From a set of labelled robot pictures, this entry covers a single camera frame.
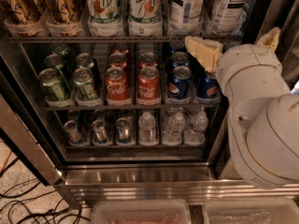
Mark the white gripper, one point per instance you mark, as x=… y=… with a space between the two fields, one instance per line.
x=246 y=63

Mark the white tea bottle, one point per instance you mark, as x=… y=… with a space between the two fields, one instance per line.
x=186 y=11
x=227 y=11

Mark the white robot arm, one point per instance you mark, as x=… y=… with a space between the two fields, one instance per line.
x=263 y=113

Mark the right 7up bottle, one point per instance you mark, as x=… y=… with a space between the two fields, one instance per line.
x=145 y=11

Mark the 7up bottle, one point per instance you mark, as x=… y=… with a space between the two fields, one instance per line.
x=145 y=11
x=103 y=11

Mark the right water bottle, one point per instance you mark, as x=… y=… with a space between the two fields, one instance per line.
x=195 y=132

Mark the water bottle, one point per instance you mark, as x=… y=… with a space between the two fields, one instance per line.
x=195 y=132
x=173 y=129
x=147 y=129

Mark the middle water bottle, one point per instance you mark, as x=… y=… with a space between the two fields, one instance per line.
x=173 y=129

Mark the left water bottle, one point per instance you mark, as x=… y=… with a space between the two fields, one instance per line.
x=147 y=129

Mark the left 7up bottle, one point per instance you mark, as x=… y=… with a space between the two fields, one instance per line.
x=103 y=11

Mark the open fridge door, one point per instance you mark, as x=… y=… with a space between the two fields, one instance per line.
x=17 y=134

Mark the front right Pepsi can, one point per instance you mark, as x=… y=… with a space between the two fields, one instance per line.
x=208 y=86

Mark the pepsi can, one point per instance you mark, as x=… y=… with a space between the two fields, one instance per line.
x=208 y=86
x=179 y=82
x=179 y=58

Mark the middle left Pepsi can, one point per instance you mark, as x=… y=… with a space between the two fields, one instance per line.
x=179 y=58

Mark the front left Pepsi can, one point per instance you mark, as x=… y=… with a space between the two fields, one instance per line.
x=179 y=82

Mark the middle right Coca-Cola can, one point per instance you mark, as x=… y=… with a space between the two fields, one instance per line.
x=148 y=59

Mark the coca-cola can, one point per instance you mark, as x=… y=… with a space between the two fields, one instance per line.
x=118 y=60
x=148 y=59
x=117 y=85
x=148 y=83

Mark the front right Coca-Cola can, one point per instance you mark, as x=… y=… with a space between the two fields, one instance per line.
x=148 y=83

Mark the middle left Coca-Cola can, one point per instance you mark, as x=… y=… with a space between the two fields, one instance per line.
x=118 y=60

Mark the front left Coca-Cola can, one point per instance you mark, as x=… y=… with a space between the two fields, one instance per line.
x=117 y=85

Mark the silver blue can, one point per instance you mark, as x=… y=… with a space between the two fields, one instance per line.
x=74 y=133
x=99 y=131
x=123 y=130

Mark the green can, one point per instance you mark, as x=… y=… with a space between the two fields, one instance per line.
x=86 y=60
x=53 y=85
x=85 y=84
x=57 y=61

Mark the right clear plastic bin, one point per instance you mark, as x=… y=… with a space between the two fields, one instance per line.
x=278 y=210

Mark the clear plastic bin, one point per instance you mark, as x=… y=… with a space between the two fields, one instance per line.
x=278 y=210
x=141 y=212

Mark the gold tall can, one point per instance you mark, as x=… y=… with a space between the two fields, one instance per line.
x=20 y=11
x=65 y=11

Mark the middle left green can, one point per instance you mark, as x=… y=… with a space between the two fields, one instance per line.
x=57 y=61

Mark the left silver blue can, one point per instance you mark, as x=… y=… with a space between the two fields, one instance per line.
x=74 y=133

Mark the left clear plastic bin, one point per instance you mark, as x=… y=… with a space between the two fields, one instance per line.
x=141 y=212

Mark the front left green can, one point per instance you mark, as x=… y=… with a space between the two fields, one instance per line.
x=53 y=85

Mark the left gold tall can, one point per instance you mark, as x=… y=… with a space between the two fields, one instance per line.
x=20 y=11

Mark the middle wire shelf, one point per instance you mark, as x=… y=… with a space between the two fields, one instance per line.
x=80 y=107

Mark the wire shelf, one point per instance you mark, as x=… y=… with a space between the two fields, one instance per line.
x=80 y=107
x=112 y=39

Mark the top wire shelf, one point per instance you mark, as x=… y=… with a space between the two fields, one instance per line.
x=112 y=39

